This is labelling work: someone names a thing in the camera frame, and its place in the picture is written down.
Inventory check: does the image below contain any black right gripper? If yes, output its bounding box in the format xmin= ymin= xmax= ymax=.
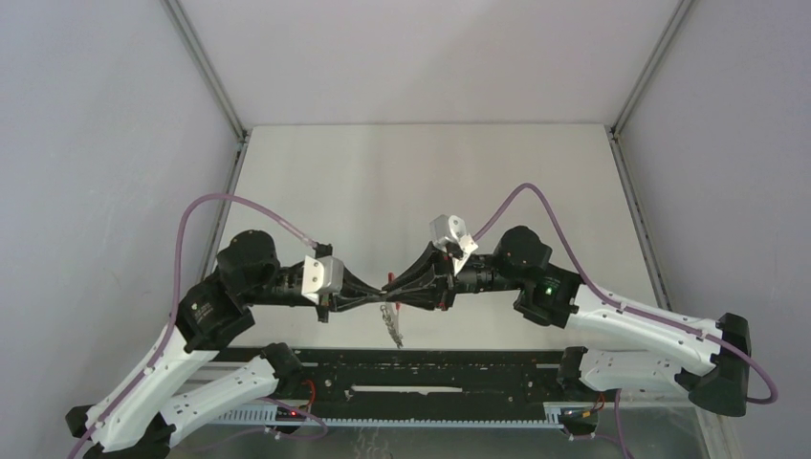
xmin=383 ymin=241 xmax=523 ymax=315

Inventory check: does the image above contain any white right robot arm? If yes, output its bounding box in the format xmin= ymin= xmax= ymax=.
xmin=383 ymin=226 xmax=751 ymax=417

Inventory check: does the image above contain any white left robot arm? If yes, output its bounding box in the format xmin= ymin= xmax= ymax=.
xmin=66 ymin=229 xmax=383 ymax=458

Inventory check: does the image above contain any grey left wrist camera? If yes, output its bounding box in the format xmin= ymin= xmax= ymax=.
xmin=300 ymin=256 xmax=344 ymax=304

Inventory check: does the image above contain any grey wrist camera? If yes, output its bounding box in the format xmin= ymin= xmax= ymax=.
xmin=300 ymin=256 xmax=344 ymax=304
xmin=429 ymin=214 xmax=479 ymax=274

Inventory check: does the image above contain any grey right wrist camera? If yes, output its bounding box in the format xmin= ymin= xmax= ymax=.
xmin=429 ymin=214 xmax=479 ymax=274

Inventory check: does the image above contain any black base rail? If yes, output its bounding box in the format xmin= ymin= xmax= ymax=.
xmin=219 ymin=348 xmax=615 ymax=427

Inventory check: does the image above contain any white slotted cable duct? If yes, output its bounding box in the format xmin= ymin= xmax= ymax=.
xmin=218 ymin=404 xmax=600 ymax=430

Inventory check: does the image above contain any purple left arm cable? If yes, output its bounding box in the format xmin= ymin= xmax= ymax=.
xmin=66 ymin=193 xmax=327 ymax=459

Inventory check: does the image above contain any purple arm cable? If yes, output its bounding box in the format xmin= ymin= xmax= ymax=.
xmin=473 ymin=183 xmax=779 ymax=405
xmin=66 ymin=193 xmax=327 ymax=459

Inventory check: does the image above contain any grey aluminium frame rail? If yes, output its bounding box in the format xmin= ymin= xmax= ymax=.
xmin=606 ymin=1 xmax=699 ymax=309

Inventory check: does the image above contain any left aluminium frame post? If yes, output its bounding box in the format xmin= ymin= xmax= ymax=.
xmin=161 ymin=0 xmax=248 ymax=142

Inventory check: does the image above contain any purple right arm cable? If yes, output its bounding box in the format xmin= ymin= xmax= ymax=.
xmin=473 ymin=183 xmax=779 ymax=405

